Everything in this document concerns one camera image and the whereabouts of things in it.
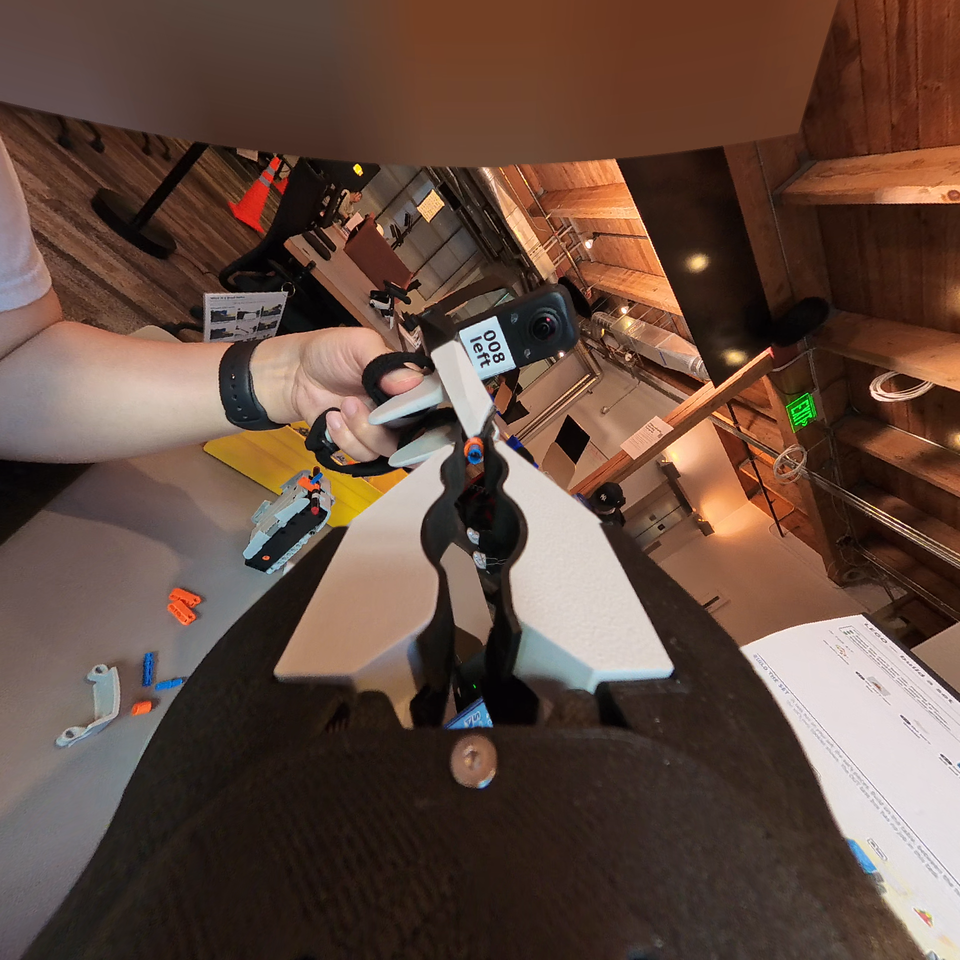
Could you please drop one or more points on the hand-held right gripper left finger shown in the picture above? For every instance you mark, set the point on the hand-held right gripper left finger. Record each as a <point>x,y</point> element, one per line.
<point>361,600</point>

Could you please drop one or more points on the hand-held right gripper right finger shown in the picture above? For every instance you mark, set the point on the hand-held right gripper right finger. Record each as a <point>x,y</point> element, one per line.
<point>586,600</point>

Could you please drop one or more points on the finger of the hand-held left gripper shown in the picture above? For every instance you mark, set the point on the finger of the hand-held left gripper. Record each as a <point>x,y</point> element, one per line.
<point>425,448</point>
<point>466,382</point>

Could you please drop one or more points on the orange toy bushing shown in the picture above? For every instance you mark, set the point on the orange toy bushing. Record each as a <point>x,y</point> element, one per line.
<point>475,449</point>

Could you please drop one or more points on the person's left forearm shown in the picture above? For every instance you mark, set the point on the person's left forearm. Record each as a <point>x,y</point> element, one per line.
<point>113,390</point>

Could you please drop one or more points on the grey desk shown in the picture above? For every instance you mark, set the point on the grey desk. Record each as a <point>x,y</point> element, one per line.
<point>75,600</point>

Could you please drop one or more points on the person's left hand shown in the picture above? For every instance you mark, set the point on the person's left hand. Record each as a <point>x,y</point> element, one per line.
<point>323,375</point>

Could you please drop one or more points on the grey black toy robot module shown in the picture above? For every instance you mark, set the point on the grey black toy robot module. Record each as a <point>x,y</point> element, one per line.
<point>290,524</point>

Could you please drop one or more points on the yellow plastic bin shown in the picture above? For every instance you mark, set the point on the yellow plastic bin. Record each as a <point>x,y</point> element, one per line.
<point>285,465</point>

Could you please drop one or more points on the white paper notice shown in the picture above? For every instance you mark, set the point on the white paper notice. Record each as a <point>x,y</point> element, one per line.
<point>646,436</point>

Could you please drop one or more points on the blue robot kit box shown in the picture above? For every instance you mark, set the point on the blue robot kit box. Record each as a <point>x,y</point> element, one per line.
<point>469,716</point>

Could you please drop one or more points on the black rectangular panel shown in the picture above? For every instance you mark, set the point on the black rectangular panel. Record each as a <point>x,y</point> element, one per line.
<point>691,247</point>

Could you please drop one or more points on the orange toy beam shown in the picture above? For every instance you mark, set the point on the orange toy beam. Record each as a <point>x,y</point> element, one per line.
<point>185,596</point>
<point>181,614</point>

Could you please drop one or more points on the black wrist band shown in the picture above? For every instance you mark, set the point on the black wrist band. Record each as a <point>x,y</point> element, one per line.
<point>241,386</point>

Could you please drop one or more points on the printed photo sheet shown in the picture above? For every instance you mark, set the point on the printed photo sheet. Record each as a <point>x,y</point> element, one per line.
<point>244,314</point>

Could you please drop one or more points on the black office chair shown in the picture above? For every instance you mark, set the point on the black office chair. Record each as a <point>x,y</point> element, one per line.
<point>300,217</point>

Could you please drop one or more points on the grey curved toy panel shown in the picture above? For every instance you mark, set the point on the grey curved toy panel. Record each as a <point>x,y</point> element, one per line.
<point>109,697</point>

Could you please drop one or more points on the green exit sign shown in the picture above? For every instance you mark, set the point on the green exit sign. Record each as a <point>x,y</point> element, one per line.
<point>802,410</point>

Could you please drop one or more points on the orange traffic cone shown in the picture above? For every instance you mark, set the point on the orange traffic cone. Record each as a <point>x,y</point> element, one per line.
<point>255,199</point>

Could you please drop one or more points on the wooden board with instruction poster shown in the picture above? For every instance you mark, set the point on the wooden board with instruction poster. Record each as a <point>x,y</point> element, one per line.
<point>885,735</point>

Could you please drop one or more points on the person's dark trousers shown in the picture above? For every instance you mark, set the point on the person's dark trousers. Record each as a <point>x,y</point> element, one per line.
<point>30,495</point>

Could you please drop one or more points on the black floor stand pole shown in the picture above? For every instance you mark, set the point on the black floor stand pole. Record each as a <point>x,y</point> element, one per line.
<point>135,217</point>

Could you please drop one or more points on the silver ventilation duct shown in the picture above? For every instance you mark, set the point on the silver ventilation duct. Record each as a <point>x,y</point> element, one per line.
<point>653,345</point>

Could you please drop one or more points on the wooden post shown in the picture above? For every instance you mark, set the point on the wooden post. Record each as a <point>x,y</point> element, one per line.
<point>698,409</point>

